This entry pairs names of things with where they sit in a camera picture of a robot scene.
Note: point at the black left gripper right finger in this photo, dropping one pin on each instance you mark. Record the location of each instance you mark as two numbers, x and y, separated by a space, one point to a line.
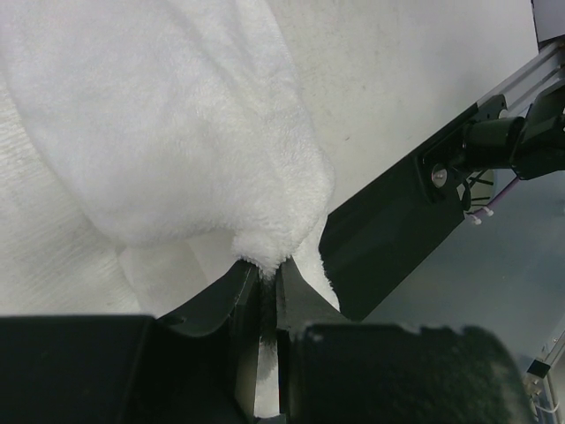
297 304

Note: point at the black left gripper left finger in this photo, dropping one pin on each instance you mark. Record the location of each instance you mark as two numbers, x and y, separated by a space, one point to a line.
220 329

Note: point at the white terry towel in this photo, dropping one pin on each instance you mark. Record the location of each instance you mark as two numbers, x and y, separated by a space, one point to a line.
170 119

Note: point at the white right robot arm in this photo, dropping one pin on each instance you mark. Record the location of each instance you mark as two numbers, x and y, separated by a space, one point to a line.
532 146

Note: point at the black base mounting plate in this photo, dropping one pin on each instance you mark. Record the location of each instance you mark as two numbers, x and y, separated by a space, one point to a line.
382 233

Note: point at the aluminium table edge rail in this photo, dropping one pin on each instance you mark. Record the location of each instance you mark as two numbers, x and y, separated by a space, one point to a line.
516 93

